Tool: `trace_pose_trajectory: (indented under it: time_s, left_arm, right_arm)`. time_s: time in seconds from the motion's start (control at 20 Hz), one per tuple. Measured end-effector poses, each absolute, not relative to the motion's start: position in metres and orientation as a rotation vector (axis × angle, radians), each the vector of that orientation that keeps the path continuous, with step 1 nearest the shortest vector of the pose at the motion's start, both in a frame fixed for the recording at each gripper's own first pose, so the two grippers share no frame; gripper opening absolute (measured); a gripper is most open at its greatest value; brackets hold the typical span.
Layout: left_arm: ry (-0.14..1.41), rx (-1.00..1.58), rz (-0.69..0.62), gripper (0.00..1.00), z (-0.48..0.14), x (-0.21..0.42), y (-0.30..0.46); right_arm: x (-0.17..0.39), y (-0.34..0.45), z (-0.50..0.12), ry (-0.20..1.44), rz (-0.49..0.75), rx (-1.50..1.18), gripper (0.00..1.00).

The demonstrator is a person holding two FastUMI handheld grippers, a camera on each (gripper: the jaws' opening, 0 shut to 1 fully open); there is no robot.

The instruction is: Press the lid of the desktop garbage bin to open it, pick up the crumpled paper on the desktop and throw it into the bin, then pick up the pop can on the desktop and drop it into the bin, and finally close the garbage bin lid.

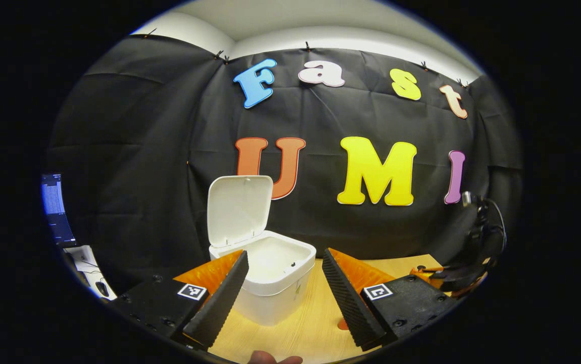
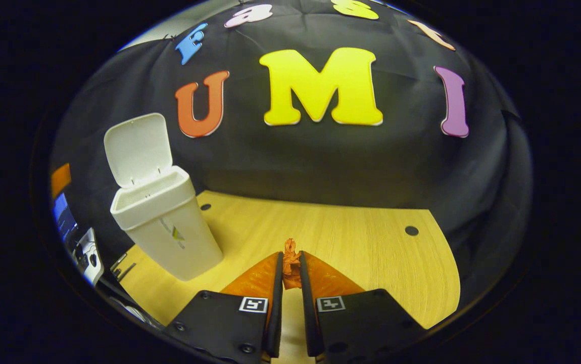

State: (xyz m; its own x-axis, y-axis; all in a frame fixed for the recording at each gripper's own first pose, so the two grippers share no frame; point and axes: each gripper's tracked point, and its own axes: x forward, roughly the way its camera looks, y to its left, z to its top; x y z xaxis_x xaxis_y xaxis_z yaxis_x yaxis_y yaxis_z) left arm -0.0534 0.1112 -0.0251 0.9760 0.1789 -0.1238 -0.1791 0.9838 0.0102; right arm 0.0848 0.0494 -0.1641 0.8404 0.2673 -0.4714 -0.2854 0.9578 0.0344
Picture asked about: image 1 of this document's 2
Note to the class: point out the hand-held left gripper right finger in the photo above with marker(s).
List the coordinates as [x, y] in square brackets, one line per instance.
[348, 303]

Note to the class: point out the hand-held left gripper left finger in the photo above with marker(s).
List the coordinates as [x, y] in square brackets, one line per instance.
[225, 298]

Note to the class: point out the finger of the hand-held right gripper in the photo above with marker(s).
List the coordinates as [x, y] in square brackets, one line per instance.
[465, 289]
[434, 273]

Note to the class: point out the white desktop garbage bin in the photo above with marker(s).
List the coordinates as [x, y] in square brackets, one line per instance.
[240, 207]

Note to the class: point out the black computer mouse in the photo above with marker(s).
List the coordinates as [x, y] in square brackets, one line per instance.
[102, 288]

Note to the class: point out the white computer desk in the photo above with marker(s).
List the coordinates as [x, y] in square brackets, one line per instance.
[84, 260]

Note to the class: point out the black backdrop cloth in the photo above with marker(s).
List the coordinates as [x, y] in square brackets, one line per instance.
[144, 151]

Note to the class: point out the computer monitor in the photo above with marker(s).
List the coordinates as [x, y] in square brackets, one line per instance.
[54, 202]

